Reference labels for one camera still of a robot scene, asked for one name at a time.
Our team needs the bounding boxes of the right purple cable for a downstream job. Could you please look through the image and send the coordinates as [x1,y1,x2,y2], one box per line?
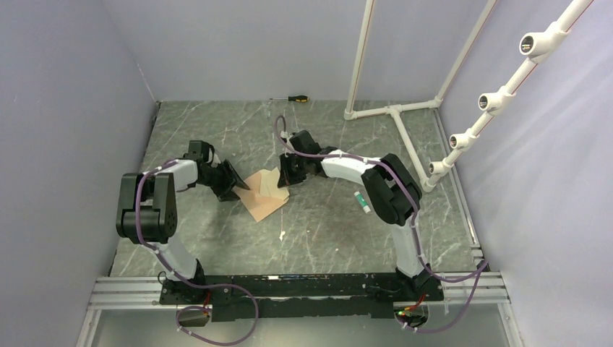
[273,114,489,335]

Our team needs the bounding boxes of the yellow black screwdriver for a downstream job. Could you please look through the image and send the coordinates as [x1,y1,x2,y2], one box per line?
[270,95,309,103]

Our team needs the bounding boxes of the white PVC pipe frame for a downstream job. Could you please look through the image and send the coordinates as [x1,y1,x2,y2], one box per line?
[343,0,595,194]

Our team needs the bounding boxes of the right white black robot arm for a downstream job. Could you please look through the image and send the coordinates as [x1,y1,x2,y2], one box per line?
[274,130,441,300]

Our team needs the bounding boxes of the purple cable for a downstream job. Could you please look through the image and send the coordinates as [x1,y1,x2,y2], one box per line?
[134,158,262,347]
[273,114,489,335]

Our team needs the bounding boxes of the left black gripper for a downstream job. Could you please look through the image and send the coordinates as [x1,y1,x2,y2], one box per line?
[198,160,249,202]

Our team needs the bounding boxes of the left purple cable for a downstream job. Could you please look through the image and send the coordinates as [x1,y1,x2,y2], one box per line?
[134,158,262,347]

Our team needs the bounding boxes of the green white glue stick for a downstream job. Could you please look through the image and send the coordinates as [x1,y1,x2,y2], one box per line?
[353,191,372,213]

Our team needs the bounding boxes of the aluminium frame rail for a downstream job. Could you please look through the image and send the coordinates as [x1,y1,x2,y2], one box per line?
[77,270,525,346]

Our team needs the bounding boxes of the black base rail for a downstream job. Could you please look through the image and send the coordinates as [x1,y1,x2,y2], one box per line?
[159,273,444,322]

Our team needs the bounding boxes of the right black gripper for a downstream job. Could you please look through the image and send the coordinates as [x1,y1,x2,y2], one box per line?
[278,153,308,189]

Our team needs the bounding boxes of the brown paper letter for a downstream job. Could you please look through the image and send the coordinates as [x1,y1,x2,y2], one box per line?
[259,168,290,200]

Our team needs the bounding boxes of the brown paper envelope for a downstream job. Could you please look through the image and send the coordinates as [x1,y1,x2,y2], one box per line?
[234,171,289,222]

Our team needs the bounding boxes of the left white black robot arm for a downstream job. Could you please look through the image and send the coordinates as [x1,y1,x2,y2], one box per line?
[116,140,249,304]

